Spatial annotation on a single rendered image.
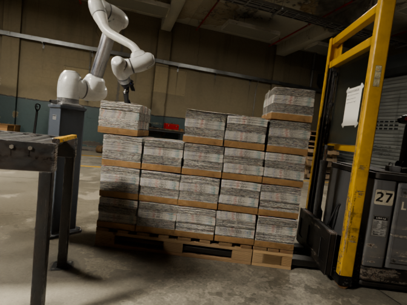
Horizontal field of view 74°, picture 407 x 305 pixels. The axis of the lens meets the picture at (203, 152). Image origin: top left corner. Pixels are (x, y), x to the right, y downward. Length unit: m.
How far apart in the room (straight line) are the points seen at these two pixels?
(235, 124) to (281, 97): 0.36
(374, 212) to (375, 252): 0.27
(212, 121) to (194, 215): 0.68
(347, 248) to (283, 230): 0.41
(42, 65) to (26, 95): 0.95
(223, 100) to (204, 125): 7.28
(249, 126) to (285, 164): 0.37
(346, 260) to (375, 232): 0.27
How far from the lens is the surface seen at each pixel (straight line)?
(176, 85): 8.82
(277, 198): 2.02
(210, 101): 9.04
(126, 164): 2.02
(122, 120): 2.02
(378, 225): 2.15
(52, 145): 1.28
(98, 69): 2.41
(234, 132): 1.92
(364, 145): 1.97
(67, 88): 2.31
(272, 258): 2.16
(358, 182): 1.98
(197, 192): 1.96
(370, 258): 2.20
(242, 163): 1.94
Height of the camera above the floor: 0.92
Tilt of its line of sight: 4 degrees down
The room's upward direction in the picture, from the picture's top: 6 degrees clockwise
